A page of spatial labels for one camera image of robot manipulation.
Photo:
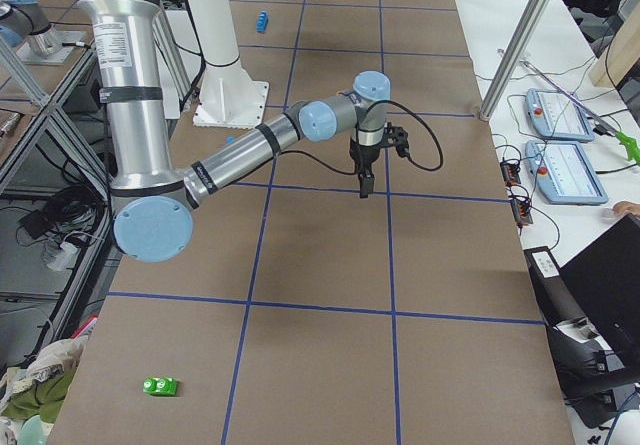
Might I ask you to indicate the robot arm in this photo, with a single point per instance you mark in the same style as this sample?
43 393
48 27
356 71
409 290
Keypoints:
153 200

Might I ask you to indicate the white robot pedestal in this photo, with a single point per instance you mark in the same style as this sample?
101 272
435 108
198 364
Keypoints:
228 95

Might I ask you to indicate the long blue block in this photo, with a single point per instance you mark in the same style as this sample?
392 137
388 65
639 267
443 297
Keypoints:
262 21

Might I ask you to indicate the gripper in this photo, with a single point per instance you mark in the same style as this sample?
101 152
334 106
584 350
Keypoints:
363 157

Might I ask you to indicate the upper teach pendant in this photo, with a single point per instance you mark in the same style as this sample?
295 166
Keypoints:
554 116

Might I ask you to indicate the black laptop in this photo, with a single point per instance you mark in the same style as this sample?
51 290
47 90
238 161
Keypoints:
604 280

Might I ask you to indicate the aluminium frame post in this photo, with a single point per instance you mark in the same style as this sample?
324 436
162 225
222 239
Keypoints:
515 48

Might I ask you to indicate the reacher grabber tool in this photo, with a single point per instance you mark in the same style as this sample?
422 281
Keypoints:
629 143

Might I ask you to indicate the lower teach pendant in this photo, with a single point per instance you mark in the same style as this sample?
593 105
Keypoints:
563 173

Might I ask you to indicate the green block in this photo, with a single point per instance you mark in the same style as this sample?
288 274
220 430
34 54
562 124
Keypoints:
160 386

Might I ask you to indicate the teach pendant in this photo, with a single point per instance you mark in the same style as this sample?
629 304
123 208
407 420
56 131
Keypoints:
563 173
554 116

